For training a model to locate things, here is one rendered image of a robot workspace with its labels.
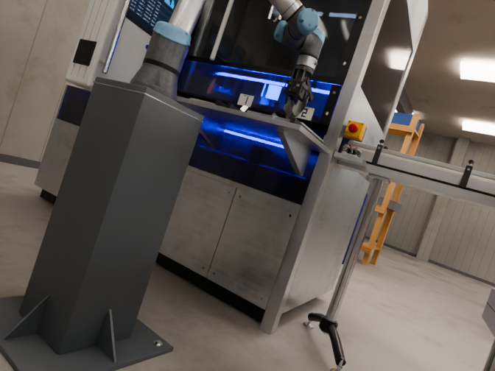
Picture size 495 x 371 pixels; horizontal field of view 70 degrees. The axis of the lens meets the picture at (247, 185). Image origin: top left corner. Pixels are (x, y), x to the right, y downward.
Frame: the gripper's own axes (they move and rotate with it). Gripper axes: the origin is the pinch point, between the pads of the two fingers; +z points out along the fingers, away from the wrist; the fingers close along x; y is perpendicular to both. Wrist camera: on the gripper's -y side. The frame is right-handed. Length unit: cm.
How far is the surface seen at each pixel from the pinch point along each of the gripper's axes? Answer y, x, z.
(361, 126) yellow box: -26.1, 21.0, -8.8
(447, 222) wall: -1043, 80, -11
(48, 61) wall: -78, -317, -18
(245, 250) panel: -25, -13, 62
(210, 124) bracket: -13.2, -47.4, 8.4
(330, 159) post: -26.3, 12.4, 8.2
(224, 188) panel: -26, -36, 37
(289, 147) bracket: -2.3, 2.6, 10.4
